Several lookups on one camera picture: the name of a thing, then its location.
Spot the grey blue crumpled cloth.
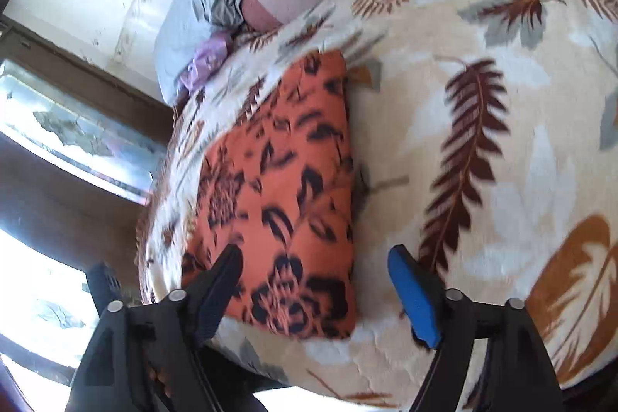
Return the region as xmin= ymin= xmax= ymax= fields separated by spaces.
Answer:
xmin=153 ymin=0 xmax=248 ymax=105

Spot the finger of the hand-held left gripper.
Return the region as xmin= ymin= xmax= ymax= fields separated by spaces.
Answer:
xmin=86 ymin=262 xmax=123 ymax=304

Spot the orange black floral garment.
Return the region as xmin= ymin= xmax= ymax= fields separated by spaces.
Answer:
xmin=181 ymin=50 xmax=359 ymax=340

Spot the wooden window frame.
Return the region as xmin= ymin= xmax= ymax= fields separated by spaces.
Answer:
xmin=0 ymin=16 xmax=175 ymax=393

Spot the cream leaf print blanket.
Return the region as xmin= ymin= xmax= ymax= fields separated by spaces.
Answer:
xmin=138 ymin=0 xmax=618 ymax=408

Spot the purple cloth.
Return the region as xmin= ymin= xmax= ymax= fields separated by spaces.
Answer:
xmin=178 ymin=33 xmax=236 ymax=93

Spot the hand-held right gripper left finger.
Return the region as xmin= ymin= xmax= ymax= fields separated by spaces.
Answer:
xmin=65 ymin=244 xmax=243 ymax=412

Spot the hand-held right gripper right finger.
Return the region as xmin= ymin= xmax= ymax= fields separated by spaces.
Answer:
xmin=387 ymin=244 xmax=565 ymax=412

